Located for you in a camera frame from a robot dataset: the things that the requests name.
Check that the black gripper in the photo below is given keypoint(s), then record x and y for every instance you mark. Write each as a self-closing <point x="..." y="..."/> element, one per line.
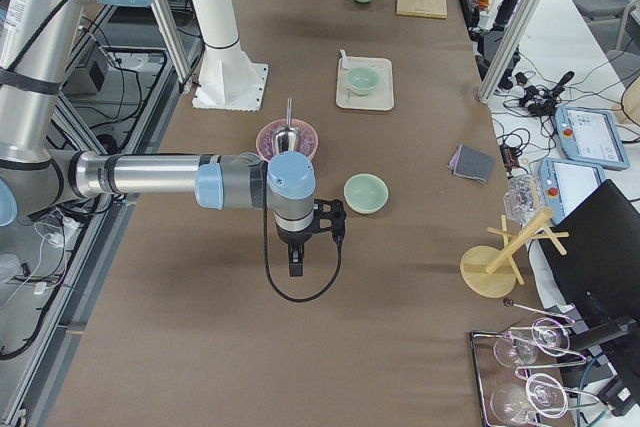
<point x="291" y="238"/>

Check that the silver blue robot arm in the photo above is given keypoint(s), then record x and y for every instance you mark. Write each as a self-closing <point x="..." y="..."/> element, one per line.
<point x="36" y="42"/>

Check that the pink bowl with ice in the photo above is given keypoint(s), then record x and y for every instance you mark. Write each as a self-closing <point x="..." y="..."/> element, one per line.
<point x="307" y="138"/>

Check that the metal ice scoop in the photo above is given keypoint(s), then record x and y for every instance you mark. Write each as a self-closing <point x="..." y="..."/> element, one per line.
<point x="286" y="138"/>

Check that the beige rabbit tray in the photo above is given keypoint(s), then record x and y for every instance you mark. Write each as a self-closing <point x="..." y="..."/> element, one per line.
<point x="382" y="99"/>

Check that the green bowl on tray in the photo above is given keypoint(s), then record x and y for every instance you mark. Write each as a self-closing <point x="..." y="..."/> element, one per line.
<point x="362" y="80"/>

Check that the wooden cup tree stand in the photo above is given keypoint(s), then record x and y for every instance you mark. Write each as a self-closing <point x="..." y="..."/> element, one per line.
<point x="492" y="272"/>

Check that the grey folded cloth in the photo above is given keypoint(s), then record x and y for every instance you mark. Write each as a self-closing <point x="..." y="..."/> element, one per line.
<point x="471" y="164"/>

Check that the white ceramic spoon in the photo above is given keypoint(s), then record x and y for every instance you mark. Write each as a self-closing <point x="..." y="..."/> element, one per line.
<point x="344" y="59"/>

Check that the clear glass mug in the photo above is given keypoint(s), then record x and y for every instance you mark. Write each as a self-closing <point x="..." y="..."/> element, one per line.
<point x="523" y="198"/>

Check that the metal wine glass rack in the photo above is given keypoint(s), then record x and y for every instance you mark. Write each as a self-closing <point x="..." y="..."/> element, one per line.
<point x="491" y="375"/>

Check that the wine glass upper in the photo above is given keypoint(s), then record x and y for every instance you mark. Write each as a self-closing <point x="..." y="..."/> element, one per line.
<point x="521" y="346"/>

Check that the blue teach pendant near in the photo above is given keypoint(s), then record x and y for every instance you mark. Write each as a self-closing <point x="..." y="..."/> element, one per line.
<point x="566" y="184"/>

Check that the blue teach pendant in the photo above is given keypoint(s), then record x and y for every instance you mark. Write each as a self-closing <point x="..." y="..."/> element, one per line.
<point x="566" y="184"/>
<point x="590" y="135"/>

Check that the wooden cutting board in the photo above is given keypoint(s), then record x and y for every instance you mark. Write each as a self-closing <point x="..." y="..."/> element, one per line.
<point x="434" y="9"/>

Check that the wine glass lower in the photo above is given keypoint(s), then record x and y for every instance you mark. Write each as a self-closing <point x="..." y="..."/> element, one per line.
<point x="540" y="398"/>

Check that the black monitor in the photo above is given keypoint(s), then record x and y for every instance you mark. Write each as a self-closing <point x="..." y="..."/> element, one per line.
<point x="599" y="276"/>

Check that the blue teach pendant far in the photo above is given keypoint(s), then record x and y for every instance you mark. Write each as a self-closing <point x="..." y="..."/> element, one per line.
<point x="590" y="135"/>

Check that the black water bottle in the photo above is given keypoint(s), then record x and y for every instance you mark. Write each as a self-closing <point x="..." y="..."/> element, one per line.
<point x="504" y="14"/>

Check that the white camera post with base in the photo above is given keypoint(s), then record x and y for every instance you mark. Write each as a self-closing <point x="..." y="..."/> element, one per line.
<point x="228" y="79"/>

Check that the aluminium frame post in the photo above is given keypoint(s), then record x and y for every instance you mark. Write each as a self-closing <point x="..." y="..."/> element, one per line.
<point x="507" y="48"/>

